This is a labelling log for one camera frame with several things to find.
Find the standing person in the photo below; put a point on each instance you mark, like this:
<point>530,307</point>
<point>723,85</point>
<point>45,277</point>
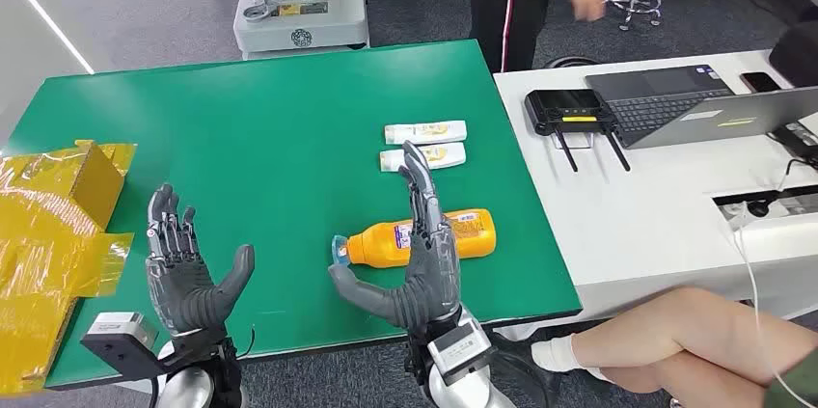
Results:
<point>511,9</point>

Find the black power adapter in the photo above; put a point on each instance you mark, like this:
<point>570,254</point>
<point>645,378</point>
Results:
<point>795,140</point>

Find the yellow taped cardboard box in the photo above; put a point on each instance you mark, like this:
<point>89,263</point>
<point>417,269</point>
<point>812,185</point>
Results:
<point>38,232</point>

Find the black router with antennas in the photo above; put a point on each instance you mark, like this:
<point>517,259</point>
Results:
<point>565,111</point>

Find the orange bottle with clear cap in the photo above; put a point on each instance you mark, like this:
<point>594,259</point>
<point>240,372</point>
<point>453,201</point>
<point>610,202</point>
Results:
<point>377,245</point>

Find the white machine base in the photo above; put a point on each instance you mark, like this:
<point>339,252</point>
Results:
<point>300,15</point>

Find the grey open laptop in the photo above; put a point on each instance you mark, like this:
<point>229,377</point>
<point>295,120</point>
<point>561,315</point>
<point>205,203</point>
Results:
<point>658,108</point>

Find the seated person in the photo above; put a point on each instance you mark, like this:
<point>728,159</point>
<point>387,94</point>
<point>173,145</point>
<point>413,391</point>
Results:
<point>671,335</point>

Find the white shampoo bottle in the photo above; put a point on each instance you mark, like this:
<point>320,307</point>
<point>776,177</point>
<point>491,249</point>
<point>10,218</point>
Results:
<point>448,154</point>
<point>422,132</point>

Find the black chair back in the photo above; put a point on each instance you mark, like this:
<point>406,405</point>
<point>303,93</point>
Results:
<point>799,54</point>

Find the black round floor base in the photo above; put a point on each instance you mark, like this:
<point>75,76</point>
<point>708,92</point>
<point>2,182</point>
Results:
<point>572,60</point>

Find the black smartphone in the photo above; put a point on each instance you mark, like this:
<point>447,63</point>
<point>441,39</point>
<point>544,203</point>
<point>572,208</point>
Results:
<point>760,82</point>

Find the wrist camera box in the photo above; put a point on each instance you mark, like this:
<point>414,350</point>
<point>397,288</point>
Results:
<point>121,328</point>
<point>457,347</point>

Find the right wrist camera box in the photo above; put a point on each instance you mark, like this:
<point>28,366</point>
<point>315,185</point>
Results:
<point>457,347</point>

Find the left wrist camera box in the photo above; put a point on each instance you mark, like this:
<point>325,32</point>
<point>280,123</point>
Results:
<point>121,328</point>

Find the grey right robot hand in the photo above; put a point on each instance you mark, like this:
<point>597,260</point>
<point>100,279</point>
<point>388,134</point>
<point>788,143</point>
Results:
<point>431,277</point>

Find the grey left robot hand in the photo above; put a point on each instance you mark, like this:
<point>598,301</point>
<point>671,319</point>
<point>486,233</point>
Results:
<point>182,290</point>

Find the chrome chair base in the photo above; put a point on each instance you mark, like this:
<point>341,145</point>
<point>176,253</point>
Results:
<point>639,6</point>

